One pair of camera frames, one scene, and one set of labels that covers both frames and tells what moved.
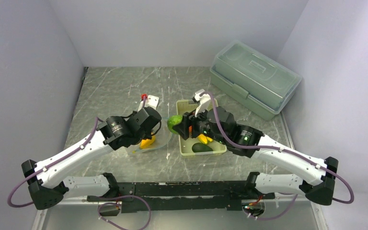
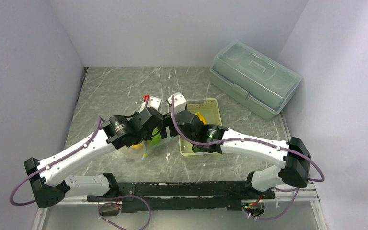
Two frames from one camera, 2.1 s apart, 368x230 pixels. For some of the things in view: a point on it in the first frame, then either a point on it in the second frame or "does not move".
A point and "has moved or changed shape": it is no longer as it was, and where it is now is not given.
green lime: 173,120 has moved or changed shape
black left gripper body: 140,136 does not move
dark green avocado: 201,147 does not move
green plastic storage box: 253,81 does not move
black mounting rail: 142,196 does not move
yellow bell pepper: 145,143 → 137,146
